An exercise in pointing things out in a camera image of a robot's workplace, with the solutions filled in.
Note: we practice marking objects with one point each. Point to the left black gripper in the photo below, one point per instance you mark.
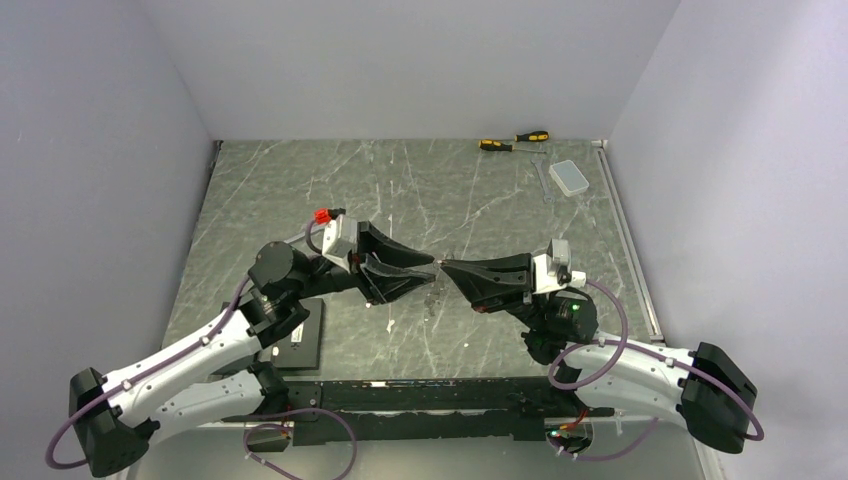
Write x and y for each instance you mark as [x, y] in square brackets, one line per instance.
[379, 281]

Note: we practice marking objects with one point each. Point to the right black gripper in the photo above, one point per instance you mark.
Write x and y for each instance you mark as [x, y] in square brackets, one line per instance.
[494, 285]

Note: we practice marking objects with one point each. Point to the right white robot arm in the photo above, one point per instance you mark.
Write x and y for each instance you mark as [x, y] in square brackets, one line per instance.
[578, 329]

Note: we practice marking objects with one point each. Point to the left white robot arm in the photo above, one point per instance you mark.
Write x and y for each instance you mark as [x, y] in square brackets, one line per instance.
[211, 373]

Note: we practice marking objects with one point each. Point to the small silver wrench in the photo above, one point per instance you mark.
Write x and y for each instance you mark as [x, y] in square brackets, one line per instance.
[548, 196]

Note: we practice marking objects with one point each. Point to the black flat box near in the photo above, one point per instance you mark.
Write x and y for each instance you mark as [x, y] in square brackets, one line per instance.
[301, 350]

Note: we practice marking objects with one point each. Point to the clear plastic box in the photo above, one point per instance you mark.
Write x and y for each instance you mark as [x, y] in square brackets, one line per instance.
[568, 178]

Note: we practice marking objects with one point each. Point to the yellow black screwdriver lower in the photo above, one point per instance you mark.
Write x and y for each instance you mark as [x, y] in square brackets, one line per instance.
[490, 145]

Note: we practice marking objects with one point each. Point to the orange black screwdriver upper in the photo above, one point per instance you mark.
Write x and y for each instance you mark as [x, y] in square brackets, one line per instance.
[537, 136]

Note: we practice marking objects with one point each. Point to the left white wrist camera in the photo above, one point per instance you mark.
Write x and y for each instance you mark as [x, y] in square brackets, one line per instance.
[340, 241]

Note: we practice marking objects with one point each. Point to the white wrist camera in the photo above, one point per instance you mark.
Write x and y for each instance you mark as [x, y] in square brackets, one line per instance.
[340, 241]
[552, 270]

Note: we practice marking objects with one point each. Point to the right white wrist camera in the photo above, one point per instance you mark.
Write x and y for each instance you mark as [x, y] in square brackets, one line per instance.
[552, 270]

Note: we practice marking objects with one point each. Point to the aluminium frame rail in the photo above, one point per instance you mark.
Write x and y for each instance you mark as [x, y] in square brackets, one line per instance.
[636, 265]

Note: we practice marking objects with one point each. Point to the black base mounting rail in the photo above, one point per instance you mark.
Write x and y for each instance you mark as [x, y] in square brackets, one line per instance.
[520, 408]

